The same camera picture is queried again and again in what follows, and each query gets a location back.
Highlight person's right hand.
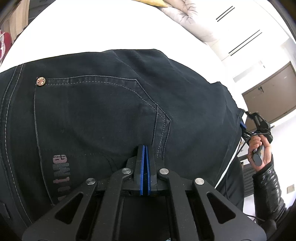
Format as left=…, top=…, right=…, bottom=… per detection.
left=247, top=135, right=272, bottom=172

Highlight black denim pants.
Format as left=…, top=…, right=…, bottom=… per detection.
left=1, top=50, right=243, bottom=236

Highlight brown wooden door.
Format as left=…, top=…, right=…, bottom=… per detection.
left=242, top=62, right=295, bottom=123

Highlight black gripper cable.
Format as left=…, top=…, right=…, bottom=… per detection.
left=235, top=129, right=271, bottom=158

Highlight yellow pillow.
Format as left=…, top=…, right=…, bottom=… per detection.
left=135, top=0, right=170, bottom=8

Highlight beige folded duvet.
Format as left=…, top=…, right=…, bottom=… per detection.
left=159, top=0, right=219, bottom=43

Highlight red and white slippers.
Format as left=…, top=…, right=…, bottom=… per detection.
left=0, top=31, right=12, bottom=63

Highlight white wardrobe doors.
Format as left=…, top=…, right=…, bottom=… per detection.
left=194, top=0, right=290, bottom=65

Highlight person's dark trouser leg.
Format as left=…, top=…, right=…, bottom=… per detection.
left=216, top=157, right=244, bottom=211

